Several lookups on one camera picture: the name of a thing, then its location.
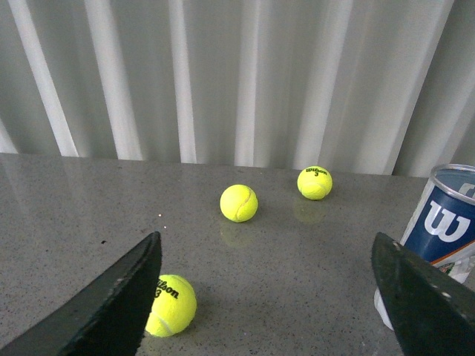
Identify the Wilson tennis ball can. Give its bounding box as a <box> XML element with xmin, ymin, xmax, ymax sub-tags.
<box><xmin>373</xmin><ymin>163</ymin><xmax>475</xmax><ymax>331</ymax></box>

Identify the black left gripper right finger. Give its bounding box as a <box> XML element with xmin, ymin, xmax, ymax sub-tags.
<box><xmin>371</xmin><ymin>232</ymin><xmax>474</xmax><ymax>355</ymax></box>

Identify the tennis ball far left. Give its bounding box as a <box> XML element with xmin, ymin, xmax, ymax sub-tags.
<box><xmin>145</xmin><ymin>274</ymin><xmax>197</xmax><ymax>337</ymax></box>

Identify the plain yellow tennis ball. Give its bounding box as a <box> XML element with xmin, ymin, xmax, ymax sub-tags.
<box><xmin>220</xmin><ymin>184</ymin><xmax>258</xmax><ymax>223</ymax></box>

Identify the white pleated curtain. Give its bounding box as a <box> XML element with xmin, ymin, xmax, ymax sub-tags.
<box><xmin>1</xmin><ymin>1</ymin><xmax>474</xmax><ymax>177</ymax></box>

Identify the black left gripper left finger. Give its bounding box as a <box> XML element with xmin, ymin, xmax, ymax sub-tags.
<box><xmin>1</xmin><ymin>231</ymin><xmax>162</xmax><ymax>355</ymax></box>

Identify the Wilson 3 tennis ball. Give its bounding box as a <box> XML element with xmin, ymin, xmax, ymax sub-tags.
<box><xmin>297</xmin><ymin>166</ymin><xmax>333</xmax><ymax>200</ymax></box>

